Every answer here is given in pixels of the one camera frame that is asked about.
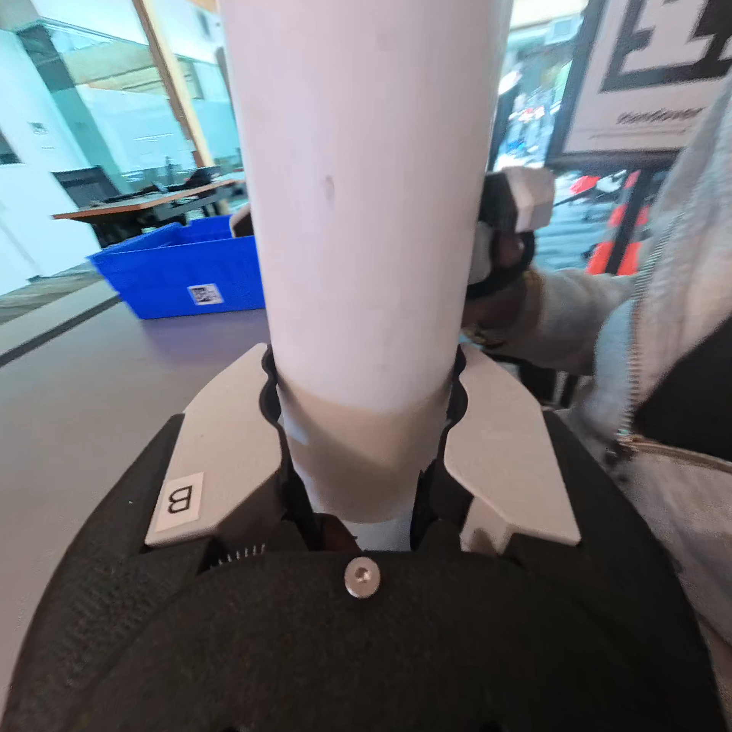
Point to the person's right forearm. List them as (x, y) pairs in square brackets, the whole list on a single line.
[(572, 320)]

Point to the blue storage bin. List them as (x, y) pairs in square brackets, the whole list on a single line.
[(160, 269)]

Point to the framed marker sign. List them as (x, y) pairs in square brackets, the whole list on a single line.
[(629, 114)]

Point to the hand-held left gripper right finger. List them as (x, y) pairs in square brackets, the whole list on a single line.
[(503, 457)]

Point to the black office chair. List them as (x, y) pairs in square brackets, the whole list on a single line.
[(86, 183)]

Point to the wooden table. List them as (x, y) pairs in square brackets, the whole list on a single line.
[(143, 200)]

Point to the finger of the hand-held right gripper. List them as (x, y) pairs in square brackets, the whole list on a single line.
[(243, 226), (532, 197)]

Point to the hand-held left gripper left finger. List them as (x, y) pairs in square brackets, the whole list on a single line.
[(223, 457)]

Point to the person's right hand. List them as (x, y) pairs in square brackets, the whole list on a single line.
[(497, 314)]

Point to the white plastic pipe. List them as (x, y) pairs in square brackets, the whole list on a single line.
[(366, 229)]

